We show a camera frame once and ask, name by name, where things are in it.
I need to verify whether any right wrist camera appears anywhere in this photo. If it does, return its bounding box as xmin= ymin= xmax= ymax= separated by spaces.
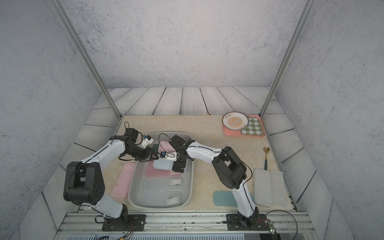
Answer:
xmin=160 ymin=152 xmax=177 ymax=162

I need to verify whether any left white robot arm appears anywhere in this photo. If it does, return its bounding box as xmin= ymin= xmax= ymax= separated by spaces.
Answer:
xmin=63 ymin=128 xmax=159 ymax=230

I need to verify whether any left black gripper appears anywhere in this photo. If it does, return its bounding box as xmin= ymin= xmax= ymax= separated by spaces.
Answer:
xmin=126 ymin=145 xmax=160 ymax=162

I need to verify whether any grey plastic storage box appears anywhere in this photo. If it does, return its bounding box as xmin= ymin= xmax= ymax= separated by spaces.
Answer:
xmin=128 ymin=131 xmax=195 ymax=211

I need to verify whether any pink tray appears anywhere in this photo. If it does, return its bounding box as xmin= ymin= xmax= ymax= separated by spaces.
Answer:
xmin=223 ymin=115 xmax=266 ymax=138

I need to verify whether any aluminium frame post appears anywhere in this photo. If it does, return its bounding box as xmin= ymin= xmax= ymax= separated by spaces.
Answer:
xmin=259 ymin=0 xmax=316 ymax=118
xmin=49 ymin=0 xmax=122 ymax=120

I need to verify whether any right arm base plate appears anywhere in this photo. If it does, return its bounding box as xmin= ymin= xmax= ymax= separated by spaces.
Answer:
xmin=224 ymin=213 xmax=271 ymax=231

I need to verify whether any green checkered cloth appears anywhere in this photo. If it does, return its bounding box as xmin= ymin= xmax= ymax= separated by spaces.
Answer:
xmin=241 ymin=117 xmax=265 ymax=136

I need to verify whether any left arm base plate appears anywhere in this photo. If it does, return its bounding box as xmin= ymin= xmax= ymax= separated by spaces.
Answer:
xmin=102 ymin=215 xmax=147 ymax=232

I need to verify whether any pink pencil case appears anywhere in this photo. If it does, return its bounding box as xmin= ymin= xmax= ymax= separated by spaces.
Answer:
xmin=145 ymin=162 xmax=182 ymax=178
xmin=158 ymin=141 xmax=176 ymax=154

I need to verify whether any right aluminium frame post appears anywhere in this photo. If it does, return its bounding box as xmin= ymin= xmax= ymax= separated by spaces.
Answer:
xmin=259 ymin=0 xmax=316 ymax=118

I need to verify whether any round patterned plate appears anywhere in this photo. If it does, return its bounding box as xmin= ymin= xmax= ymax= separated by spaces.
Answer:
xmin=222 ymin=112 xmax=249 ymax=131

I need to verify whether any light blue pencil case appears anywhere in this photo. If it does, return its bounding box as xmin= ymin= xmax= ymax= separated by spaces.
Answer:
xmin=153 ymin=159 xmax=174 ymax=171

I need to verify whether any clear translucent pencil case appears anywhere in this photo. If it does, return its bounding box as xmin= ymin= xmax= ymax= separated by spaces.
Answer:
xmin=144 ymin=176 xmax=183 ymax=190

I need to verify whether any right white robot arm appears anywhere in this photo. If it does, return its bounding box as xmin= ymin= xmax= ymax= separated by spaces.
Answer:
xmin=169 ymin=135 xmax=259 ymax=230

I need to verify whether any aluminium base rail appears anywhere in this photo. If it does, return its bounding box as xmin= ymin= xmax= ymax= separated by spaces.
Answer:
xmin=54 ymin=211 xmax=318 ymax=240

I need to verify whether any left aluminium frame post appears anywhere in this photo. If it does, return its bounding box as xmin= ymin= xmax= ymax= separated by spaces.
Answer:
xmin=49 ymin=0 xmax=122 ymax=120

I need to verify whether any teal pencil case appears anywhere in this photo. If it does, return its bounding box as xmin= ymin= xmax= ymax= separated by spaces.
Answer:
xmin=213 ymin=191 xmax=238 ymax=208

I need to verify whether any gold spoon dark handle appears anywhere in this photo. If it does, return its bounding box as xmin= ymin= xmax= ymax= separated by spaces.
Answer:
xmin=263 ymin=146 xmax=271 ymax=171

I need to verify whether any dark green pencil case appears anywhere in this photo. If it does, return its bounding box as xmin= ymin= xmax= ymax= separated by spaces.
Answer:
xmin=153 ymin=144 xmax=160 ymax=154

